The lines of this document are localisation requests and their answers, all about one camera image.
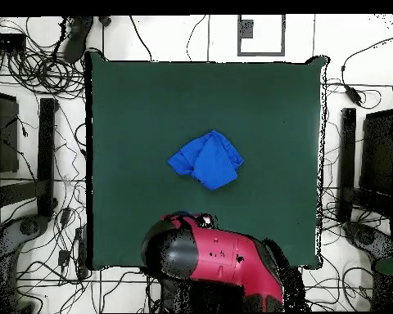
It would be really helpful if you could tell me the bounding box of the blue shirt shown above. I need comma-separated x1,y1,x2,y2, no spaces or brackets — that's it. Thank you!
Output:
166,129,245,191

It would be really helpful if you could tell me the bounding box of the dark green table cloth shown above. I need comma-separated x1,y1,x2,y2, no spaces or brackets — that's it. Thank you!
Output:
84,52,330,271

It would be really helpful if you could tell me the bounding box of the black power strip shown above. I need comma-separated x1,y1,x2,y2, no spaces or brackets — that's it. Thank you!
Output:
75,226,90,280
0,33,27,52

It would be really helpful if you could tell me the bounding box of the black office chair base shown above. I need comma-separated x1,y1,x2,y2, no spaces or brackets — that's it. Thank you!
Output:
0,215,50,262
342,221,393,261

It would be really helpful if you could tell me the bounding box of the dark box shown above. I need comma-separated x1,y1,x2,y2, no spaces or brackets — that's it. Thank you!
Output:
0,91,20,174
359,109,393,197

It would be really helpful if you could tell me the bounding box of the small grey square plate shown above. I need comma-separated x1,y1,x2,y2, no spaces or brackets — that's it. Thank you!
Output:
240,19,255,39

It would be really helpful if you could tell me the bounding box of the person's foot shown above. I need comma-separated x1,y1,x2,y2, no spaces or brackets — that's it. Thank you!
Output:
62,16,95,64

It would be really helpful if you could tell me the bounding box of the grey square frame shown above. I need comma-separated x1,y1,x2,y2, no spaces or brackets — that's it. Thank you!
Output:
237,14,287,57

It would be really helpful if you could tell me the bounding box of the black cable coil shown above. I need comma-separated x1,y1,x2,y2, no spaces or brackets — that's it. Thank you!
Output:
7,48,86,99

